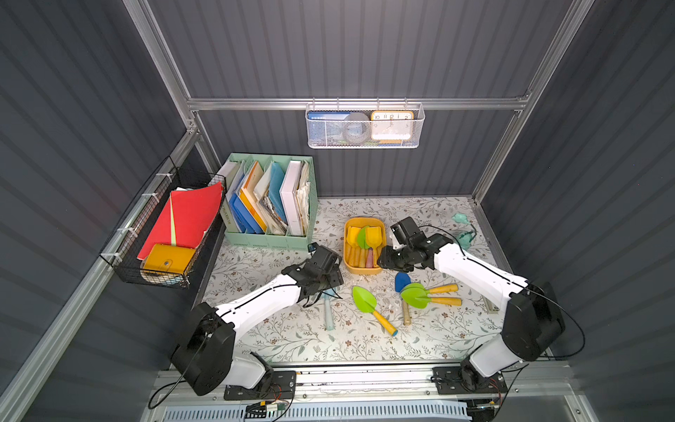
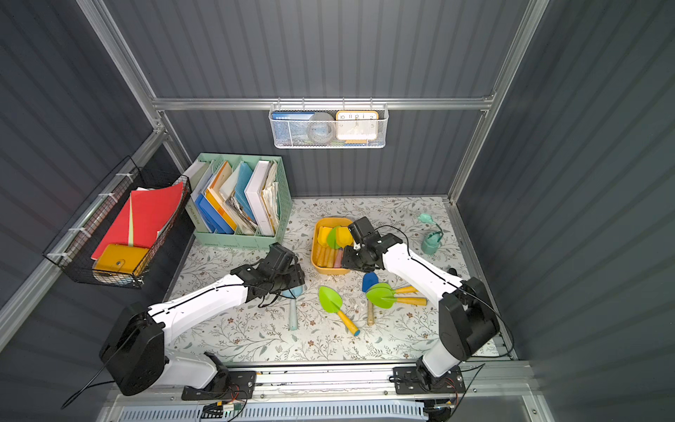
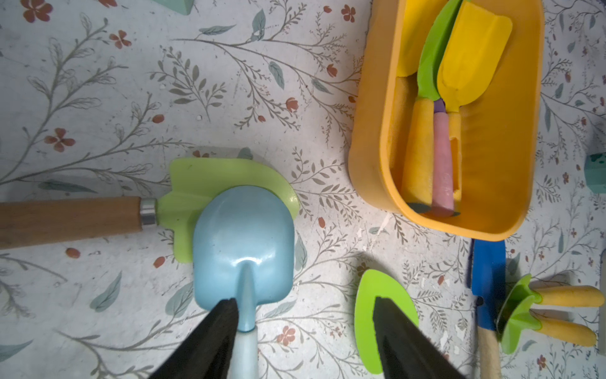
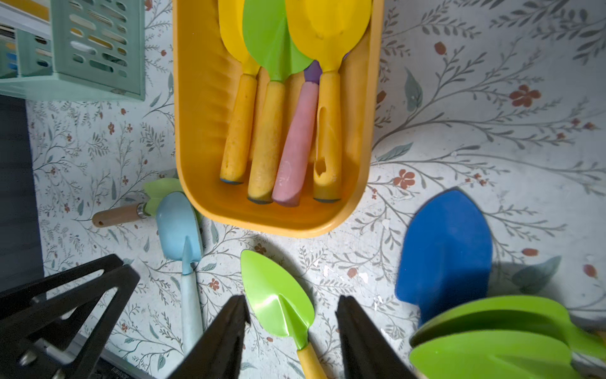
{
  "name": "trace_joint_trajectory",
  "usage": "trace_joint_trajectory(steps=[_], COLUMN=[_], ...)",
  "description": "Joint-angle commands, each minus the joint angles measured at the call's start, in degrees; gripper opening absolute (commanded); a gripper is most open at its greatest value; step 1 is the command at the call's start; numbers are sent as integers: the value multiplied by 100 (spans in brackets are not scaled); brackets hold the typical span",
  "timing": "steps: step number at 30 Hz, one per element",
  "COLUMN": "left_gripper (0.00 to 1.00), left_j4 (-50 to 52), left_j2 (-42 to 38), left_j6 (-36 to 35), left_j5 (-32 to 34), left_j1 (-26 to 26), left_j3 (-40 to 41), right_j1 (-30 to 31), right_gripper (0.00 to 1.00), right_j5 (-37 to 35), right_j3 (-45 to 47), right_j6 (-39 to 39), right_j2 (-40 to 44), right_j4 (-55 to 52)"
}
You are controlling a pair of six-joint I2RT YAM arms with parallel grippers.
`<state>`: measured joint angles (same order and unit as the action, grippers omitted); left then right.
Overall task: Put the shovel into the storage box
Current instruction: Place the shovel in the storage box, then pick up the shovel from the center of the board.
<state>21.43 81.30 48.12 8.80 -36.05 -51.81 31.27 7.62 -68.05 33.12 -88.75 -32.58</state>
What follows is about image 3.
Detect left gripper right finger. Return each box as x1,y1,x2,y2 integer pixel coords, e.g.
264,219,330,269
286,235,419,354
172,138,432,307
372,297,463,379

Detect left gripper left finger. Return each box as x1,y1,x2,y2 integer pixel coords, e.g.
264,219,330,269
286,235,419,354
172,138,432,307
151,298,238,379

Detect light blue shovel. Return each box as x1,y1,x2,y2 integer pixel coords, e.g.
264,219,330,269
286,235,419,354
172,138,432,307
193,186,295,378

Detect purple shovel pink handle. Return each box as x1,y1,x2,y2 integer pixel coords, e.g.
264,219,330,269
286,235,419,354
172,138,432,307
432,99,455,217

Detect yellow scoop shovel slotted handle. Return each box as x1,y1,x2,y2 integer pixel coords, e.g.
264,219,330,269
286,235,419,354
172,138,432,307
437,1,513,216

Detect yellow rake-edged shovel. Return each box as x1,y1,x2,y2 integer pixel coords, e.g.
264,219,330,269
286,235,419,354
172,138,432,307
395,1,447,186

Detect yellow plastic storage box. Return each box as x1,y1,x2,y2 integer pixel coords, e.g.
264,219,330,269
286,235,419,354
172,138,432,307
348,1,544,241

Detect green fork tool upper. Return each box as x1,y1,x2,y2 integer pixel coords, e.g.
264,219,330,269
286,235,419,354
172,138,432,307
502,275,605,313

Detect floral table mat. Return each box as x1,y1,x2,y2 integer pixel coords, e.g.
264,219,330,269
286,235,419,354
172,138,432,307
1,1,605,378

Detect green book organizer crate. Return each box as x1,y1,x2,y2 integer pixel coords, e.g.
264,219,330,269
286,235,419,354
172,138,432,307
154,0,194,16

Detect green pointed trowel yellow handle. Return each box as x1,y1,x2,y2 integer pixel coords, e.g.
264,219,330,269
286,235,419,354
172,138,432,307
353,269,419,374

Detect blue shovel wooden handle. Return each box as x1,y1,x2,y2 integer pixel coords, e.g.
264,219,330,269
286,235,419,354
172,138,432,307
470,239,507,378

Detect green shovel wooden handle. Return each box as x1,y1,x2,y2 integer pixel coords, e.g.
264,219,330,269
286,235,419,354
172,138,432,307
1,157,300,263

